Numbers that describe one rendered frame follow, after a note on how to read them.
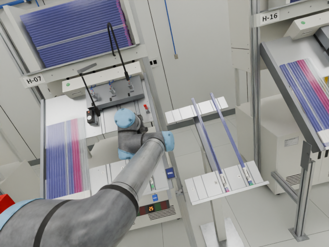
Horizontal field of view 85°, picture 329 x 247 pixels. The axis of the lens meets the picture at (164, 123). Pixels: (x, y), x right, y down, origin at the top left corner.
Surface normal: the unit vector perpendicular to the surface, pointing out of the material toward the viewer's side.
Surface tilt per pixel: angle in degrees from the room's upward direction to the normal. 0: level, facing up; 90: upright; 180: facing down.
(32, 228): 21
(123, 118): 54
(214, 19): 90
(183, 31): 90
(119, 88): 45
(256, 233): 0
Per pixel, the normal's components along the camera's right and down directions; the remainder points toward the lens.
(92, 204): 0.09, -0.91
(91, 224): 0.40, -0.55
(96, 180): -0.11, -0.33
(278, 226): -0.23, -0.87
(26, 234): -0.30, -0.50
